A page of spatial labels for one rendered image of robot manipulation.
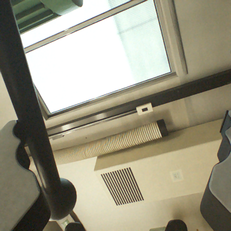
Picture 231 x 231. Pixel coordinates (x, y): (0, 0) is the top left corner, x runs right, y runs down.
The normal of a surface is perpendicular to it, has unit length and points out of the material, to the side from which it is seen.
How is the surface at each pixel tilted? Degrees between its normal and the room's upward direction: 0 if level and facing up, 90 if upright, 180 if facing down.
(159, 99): 90
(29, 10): 90
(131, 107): 90
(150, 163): 90
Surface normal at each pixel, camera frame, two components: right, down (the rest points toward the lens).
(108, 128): -0.07, 0.43
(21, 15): -0.17, 0.13
